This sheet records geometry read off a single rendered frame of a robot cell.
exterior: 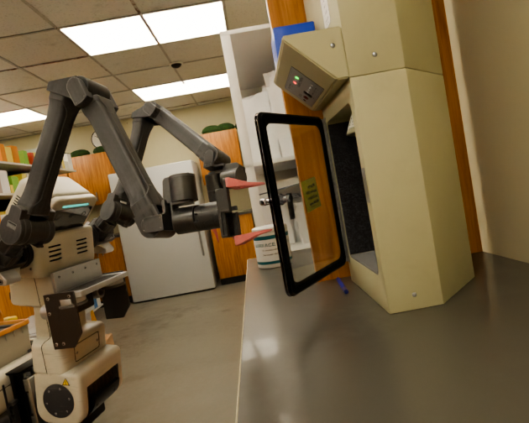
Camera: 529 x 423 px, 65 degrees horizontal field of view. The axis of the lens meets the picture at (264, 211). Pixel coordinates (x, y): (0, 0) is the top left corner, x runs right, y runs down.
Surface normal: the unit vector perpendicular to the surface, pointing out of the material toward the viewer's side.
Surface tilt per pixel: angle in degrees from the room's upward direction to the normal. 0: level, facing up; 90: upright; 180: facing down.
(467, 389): 0
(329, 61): 90
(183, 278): 90
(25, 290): 90
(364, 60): 90
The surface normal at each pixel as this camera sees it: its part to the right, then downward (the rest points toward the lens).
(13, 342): 0.97, -0.13
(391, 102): 0.03, 0.05
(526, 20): -0.98, 0.18
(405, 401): -0.18, -0.98
